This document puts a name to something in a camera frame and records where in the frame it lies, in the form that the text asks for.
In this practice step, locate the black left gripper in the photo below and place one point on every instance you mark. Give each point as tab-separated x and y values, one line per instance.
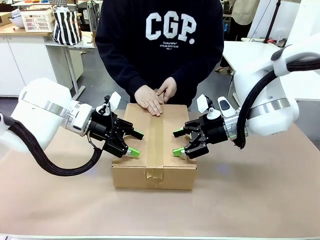
102	127

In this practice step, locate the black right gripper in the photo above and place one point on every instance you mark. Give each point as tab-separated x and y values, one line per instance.
212	130

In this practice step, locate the brown cardboard box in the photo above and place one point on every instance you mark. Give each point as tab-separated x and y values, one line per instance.
130	175

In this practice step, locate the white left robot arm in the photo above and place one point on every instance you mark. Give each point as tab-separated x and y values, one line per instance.
42	100

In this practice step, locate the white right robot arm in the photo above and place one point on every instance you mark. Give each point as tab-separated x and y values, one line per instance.
272	117

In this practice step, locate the person left forearm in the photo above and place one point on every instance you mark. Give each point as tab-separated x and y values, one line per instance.
187	72

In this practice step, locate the person right forearm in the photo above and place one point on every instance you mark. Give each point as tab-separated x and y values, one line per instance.
130	80

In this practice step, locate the small open cardboard box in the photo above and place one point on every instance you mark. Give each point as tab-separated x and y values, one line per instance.
93	37

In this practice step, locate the flat cardboard box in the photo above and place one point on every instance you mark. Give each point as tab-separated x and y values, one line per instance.
5	18

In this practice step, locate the person right hand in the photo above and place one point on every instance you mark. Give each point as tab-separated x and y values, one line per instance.
148	100

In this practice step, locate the person left hand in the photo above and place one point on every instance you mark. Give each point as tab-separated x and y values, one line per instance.
170	88

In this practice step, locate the brown packing tape strip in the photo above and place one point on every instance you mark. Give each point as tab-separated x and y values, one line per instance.
155	145

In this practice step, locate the person in navy sweatshirt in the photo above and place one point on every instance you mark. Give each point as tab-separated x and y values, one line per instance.
160	62

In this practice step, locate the large white table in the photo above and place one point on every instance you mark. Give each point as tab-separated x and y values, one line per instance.
245	57

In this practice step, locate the white desk metal legs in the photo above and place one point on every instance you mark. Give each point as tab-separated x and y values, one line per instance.
62	46

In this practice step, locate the white cabinet wooden top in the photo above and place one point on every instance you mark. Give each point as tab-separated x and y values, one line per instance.
30	65

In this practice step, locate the black white striped bag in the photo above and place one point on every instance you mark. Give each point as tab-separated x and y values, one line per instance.
66	27

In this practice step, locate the person in beige top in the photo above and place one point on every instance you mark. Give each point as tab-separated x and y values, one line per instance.
243	12

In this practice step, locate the black tripod stand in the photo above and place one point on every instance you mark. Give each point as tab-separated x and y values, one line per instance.
272	20

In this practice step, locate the white plastic basket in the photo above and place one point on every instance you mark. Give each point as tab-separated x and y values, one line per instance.
37	23

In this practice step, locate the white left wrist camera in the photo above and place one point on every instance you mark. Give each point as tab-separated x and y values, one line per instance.
115	101

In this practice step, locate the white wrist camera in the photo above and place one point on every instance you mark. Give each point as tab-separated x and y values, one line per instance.
225	106
115	101

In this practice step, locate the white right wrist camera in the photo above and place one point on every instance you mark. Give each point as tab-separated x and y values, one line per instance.
225	106

